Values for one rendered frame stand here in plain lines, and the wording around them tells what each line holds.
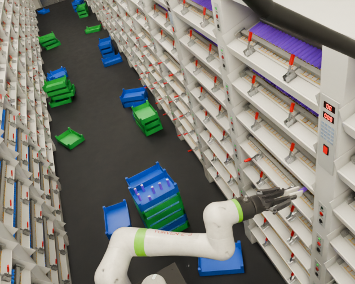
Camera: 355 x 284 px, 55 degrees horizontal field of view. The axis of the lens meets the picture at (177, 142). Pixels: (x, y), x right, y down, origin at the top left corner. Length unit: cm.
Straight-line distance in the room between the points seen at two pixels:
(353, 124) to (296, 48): 41
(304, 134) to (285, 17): 85
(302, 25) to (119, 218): 261
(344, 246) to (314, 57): 70
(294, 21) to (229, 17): 105
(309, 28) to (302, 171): 97
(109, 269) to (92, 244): 148
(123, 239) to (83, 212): 171
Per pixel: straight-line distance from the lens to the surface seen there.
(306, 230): 172
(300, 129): 132
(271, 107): 144
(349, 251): 146
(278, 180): 167
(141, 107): 387
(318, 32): 54
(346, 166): 119
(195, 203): 287
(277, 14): 48
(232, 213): 132
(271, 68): 132
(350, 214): 131
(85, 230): 304
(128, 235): 150
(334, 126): 109
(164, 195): 239
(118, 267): 145
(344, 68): 98
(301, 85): 121
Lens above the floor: 214
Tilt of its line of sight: 38 degrees down
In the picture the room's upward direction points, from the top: 15 degrees counter-clockwise
